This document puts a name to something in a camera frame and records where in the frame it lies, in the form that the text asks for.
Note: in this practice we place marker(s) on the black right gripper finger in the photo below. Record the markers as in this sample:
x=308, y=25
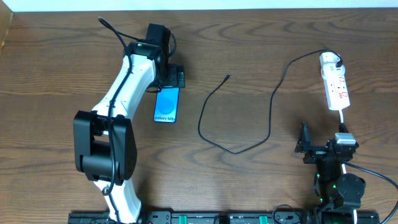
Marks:
x=304, y=142
x=343, y=128

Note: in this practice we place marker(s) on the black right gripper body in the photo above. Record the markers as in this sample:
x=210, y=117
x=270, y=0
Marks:
x=319, y=149

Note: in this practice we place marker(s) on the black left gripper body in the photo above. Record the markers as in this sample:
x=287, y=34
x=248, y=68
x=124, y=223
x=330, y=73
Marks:
x=175, y=76

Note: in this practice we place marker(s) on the blue Galaxy smartphone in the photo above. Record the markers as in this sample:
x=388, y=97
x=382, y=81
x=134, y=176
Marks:
x=166, y=105

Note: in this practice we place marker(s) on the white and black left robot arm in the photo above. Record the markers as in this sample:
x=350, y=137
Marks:
x=104, y=142

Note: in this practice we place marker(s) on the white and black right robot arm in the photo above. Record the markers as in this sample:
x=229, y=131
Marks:
x=340, y=193

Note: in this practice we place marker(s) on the white charger plug adapter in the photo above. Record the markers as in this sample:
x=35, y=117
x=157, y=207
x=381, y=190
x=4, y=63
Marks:
x=331, y=65

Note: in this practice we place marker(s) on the white power strip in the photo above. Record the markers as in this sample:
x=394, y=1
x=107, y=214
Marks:
x=336, y=93

